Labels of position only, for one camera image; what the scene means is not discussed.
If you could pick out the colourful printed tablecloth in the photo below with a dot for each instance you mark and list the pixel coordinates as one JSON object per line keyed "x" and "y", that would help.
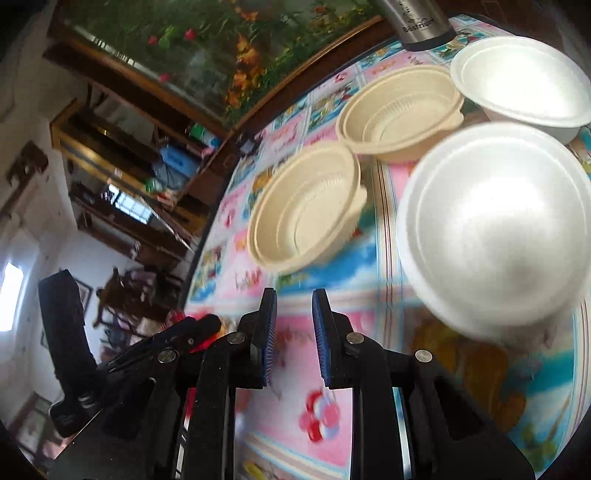
{"x": 286, "y": 415}

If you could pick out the beige ribbed bowl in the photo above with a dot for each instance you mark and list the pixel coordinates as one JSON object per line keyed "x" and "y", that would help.
{"x": 300, "y": 217}
{"x": 392, "y": 117}

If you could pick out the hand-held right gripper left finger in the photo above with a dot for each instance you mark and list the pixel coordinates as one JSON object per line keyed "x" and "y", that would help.
{"x": 269, "y": 344}

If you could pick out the wooden cabinet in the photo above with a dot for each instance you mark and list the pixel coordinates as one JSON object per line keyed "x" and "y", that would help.
{"x": 124, "y": 152}

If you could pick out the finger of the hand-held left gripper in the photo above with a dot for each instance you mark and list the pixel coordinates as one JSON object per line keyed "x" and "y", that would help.
{"x": 184, "y": 330}

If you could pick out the dark wooden chair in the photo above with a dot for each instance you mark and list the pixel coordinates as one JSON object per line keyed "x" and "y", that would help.
{"x": 138, "y": 300}

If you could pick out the stainless steel thermos jug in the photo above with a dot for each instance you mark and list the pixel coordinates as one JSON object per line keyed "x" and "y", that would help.
{"x": 415, "y": 23}

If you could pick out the aquarium with plants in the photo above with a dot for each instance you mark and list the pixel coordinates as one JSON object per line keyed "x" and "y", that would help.
{"x": 194, "y": 50}

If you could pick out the green bottle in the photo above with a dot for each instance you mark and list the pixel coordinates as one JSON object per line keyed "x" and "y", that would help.
{"x": 203, "y": 134}

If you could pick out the white foam bowl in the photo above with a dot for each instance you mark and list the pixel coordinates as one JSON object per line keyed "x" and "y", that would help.
{"x": 521, "y": 78}
{"x": 489, "y": 226}

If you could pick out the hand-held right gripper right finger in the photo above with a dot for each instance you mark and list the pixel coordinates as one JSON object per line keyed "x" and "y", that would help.
{"x": 320, "y": 344}

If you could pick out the bright window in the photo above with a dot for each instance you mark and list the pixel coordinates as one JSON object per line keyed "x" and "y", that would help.
{"x": 11, "y": 295}

